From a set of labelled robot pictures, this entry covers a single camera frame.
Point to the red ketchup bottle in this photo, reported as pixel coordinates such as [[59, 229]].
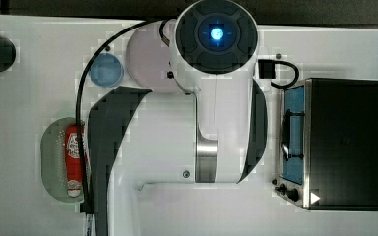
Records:
[[73, 163]]

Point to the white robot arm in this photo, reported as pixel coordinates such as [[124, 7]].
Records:
[[213, 130]]

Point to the green oval strainer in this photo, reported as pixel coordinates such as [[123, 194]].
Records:
[[52, 154]]

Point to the lilac round plate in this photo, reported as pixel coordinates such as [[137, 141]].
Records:
[[148, 57]]

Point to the blue plastic cup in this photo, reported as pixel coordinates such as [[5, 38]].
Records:
[[106, 70]]

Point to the black toaster oven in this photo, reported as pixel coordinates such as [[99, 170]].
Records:
[[328, 145]]

